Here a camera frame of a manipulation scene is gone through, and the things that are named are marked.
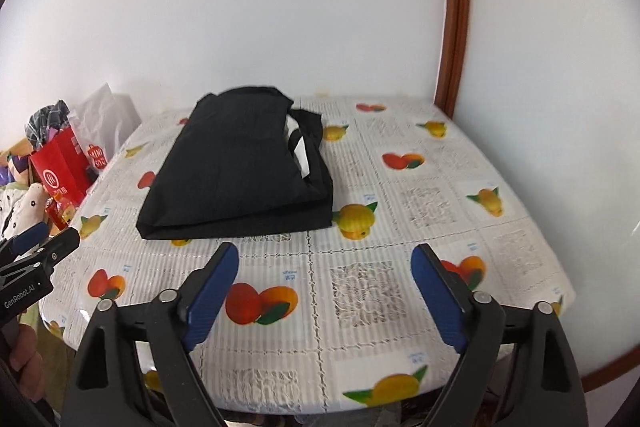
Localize black white blue jacket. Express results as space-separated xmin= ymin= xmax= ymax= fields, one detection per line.
xmin=136 ymin=87 xmax=334 ymax=239

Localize white plastic bag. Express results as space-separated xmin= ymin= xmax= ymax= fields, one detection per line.
xmin=68 ymin=83 xmax=139 ymax=171

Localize fruit-print white tablecloth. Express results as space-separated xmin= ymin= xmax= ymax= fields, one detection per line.
xmin=39 ymin=98 xmax=576 ymax=415

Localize brown wooden door frame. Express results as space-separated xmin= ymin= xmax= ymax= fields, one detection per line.
xmin=434 ymin=0 xmax=471 ymax=118

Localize red paper shopping bag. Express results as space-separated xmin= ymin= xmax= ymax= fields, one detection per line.
xmin=30 ymin=127 xmax=98 ymax=207

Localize brown wooden baseboard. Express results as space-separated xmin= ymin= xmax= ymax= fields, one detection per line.
xmin=582 ymin=346 xmax=640 ymax=392

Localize plaid clothes in bag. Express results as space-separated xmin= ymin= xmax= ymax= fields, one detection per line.
xmin=25 ymin=100 xmax=70 ymax=150

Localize person's left hand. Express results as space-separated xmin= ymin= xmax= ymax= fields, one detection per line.
xmin=10 ymin=324 xmax=44 ymax=402

